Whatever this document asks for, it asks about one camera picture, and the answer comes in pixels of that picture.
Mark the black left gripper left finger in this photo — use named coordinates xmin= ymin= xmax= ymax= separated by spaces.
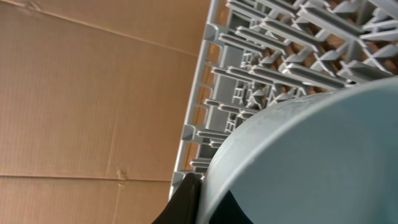
xmin=152 ymin=173 xmax=201 ymax=224

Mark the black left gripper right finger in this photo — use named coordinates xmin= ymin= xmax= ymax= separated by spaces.
xmin=209 ymin=191 xmax=253 ymax=224

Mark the light blue bowl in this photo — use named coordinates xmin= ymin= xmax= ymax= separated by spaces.
xmin=197 ymin=78 xmax=397 ymax=223

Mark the brown cardboard sheet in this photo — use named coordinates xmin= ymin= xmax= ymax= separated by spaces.
xmin=1 ymin=0 xmax=210 ymax=223

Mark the grey dish rack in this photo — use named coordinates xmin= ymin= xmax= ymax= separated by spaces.
xmin=170 ymin=0 xmax=397 ymax=192

